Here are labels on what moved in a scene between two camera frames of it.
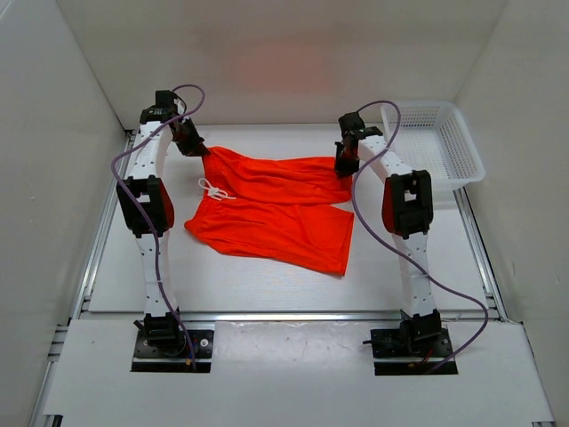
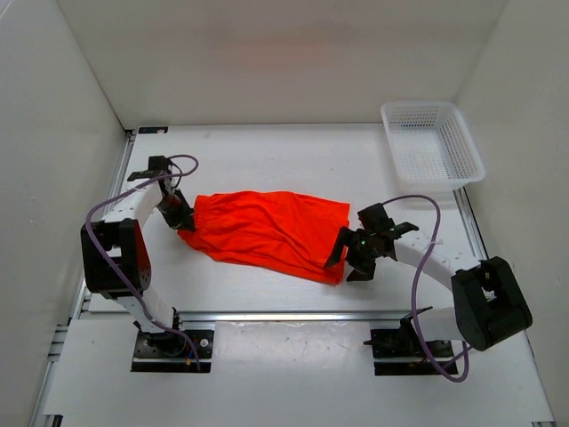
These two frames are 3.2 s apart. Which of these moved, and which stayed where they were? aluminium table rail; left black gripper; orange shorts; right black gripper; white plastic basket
Moved: orange shorts; left black gripper; right black gripper
Stayed: aluminium table rail; white plastic basket
